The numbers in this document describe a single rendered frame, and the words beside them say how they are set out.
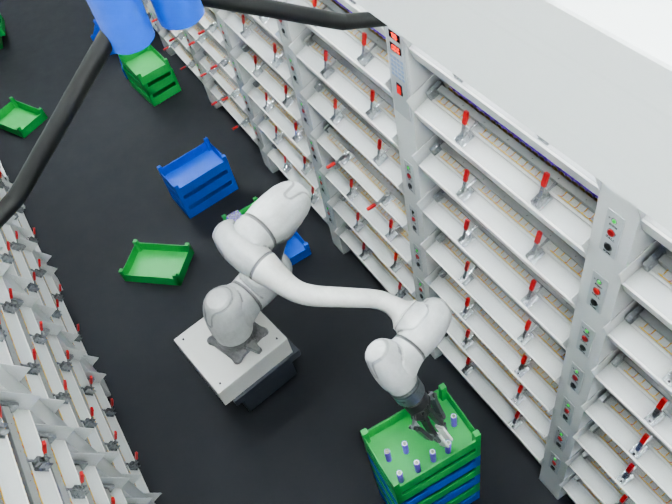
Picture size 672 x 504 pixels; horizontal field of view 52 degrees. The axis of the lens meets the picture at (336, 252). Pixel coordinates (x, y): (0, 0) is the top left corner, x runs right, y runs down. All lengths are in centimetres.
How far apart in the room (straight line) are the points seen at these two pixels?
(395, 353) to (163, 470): 137
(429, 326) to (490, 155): 49
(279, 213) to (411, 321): 49
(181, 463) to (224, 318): 69
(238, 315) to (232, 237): 59
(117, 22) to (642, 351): 123
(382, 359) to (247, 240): 52
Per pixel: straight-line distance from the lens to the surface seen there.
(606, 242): 144
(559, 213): 157
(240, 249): 195
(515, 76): 23
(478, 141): 171
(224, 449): 286
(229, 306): 248
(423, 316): 187
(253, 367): 264
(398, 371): 182
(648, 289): 148
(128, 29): 92
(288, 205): 201
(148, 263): 350
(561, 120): 23
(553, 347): 204
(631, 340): 164
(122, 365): 322
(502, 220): 180
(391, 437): 221
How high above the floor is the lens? 252
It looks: 51 degrees down
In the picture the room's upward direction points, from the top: 14 degrees counter-clockwise
